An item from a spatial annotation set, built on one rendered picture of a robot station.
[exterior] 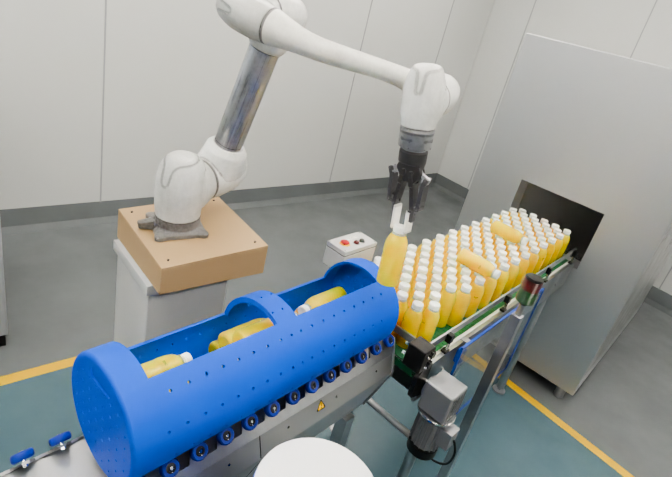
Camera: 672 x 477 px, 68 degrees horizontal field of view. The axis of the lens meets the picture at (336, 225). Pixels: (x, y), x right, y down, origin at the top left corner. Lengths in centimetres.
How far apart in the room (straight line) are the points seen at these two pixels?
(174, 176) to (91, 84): 226
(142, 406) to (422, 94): 91
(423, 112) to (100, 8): 287
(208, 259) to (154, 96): 249
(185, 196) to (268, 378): 72
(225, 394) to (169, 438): 14
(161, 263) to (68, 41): 237
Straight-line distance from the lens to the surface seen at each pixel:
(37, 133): 391
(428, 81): 125
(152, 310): 182
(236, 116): 174
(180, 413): 112
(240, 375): 119
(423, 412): 190
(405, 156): 131
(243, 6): 148
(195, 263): 168
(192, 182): 170
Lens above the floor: 198
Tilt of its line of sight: 25 degrees down
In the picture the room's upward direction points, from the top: 14 degrees clockwise
